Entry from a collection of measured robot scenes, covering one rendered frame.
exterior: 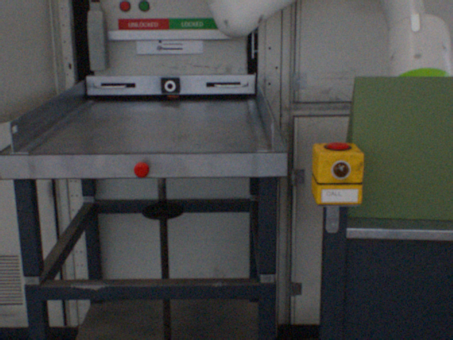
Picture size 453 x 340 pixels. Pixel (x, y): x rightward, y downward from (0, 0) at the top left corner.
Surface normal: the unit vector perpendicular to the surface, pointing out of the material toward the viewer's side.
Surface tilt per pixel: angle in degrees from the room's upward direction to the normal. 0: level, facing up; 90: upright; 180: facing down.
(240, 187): 90
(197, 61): 90
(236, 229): 90
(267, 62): 90
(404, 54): 57
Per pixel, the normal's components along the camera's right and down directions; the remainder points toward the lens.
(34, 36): 0.95, 0.07
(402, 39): -0.67, -0.40
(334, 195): 0.00, 0.27
